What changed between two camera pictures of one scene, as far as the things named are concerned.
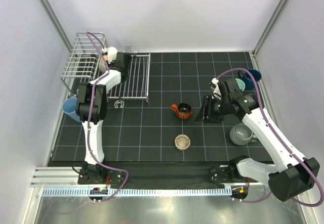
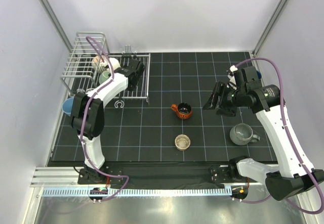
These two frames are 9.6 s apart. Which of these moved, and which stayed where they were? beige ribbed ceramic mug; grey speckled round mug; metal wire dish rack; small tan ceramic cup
Moved: beige ribbed ceramic mug
Stayed: small tan ceramic cup; grey speckled round mug; metal wire dish rack
